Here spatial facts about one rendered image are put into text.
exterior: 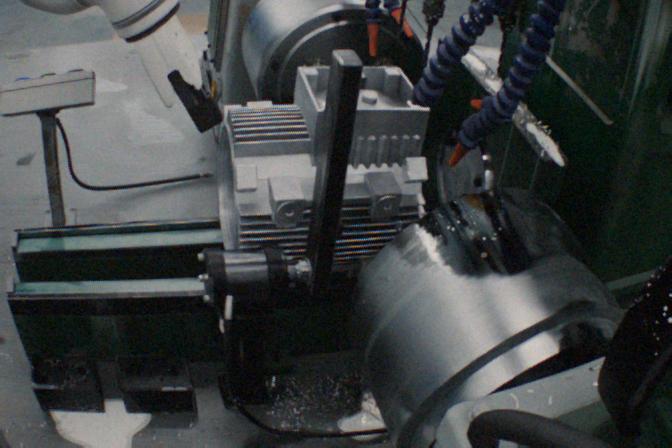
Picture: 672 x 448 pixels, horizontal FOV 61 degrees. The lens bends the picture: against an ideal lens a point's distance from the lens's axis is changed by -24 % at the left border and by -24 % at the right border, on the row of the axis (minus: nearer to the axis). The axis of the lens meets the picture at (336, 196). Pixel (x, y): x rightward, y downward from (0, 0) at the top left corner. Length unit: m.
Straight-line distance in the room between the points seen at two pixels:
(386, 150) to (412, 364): 0.30
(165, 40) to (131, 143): 0.61
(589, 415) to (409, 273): 0.24
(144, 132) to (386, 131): 0.68
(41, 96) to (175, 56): 0.31
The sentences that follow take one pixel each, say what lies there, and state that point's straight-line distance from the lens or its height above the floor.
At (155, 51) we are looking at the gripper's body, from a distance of 0.74.
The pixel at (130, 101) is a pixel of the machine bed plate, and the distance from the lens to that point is 1.47.
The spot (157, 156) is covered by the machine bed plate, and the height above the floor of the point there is 0.80.
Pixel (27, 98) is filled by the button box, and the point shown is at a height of 1.06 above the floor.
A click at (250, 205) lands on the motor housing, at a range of 0.75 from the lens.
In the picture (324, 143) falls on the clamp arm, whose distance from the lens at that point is 0.65.
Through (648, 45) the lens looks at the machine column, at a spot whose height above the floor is 1.31.
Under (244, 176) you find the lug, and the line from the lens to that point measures 0.73.
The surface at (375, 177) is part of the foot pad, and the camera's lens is 0.77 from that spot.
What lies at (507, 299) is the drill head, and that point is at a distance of 0.54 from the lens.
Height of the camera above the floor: 1.51
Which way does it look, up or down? 36 degrees down
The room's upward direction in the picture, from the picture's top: 8 degrees clockwise
